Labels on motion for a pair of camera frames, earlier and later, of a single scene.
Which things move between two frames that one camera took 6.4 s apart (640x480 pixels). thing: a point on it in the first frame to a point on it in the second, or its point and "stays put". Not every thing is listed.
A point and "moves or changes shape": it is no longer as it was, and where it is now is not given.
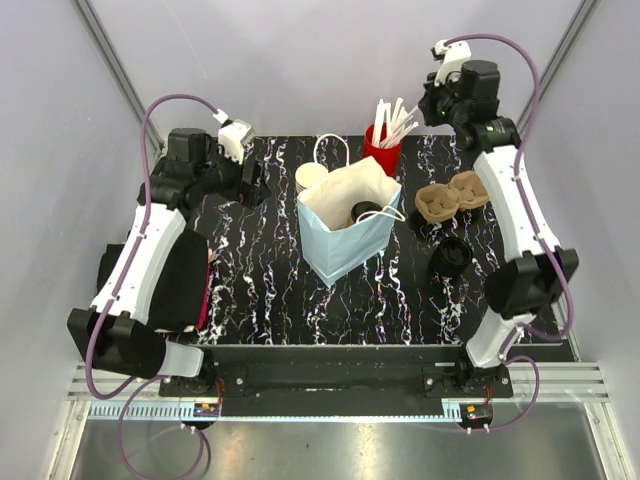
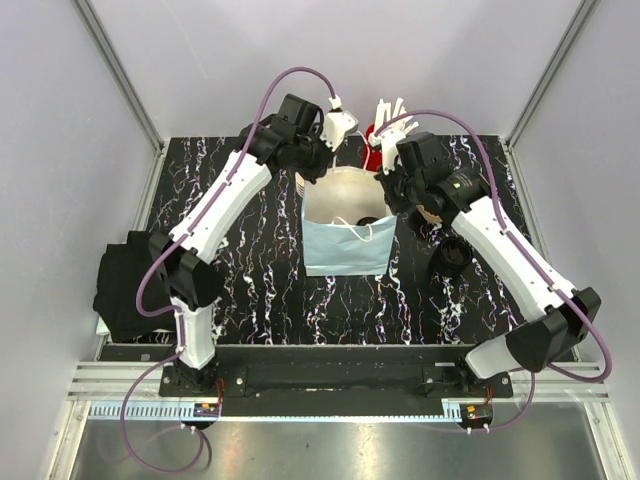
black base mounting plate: [339, 381] stays put
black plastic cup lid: [360, 207] to [366, 220]
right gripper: [430, 91] to [396, 206]
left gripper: [250, 194] to [318, 172]
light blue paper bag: [341, 255] moves or changes shape
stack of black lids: [451, 256] stays put
